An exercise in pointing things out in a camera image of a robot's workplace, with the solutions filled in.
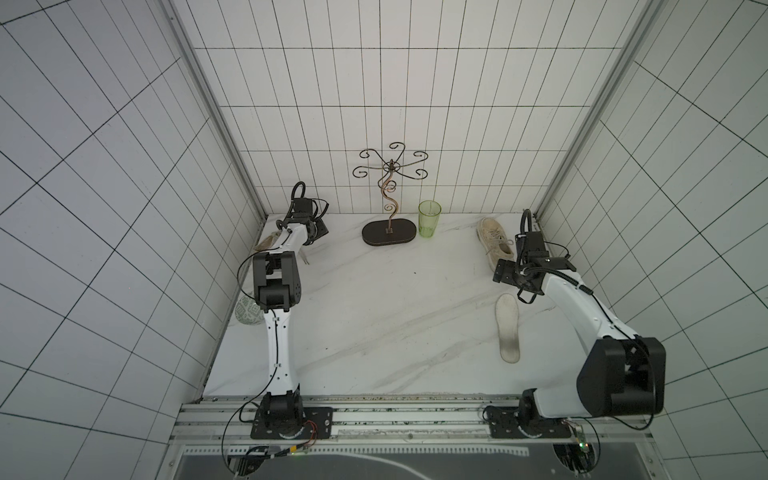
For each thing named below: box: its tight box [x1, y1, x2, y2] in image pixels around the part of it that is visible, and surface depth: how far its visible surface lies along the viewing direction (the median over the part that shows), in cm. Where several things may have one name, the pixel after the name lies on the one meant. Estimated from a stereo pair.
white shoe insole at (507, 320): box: [495, 293, 520, 364], surface depth 90 cm
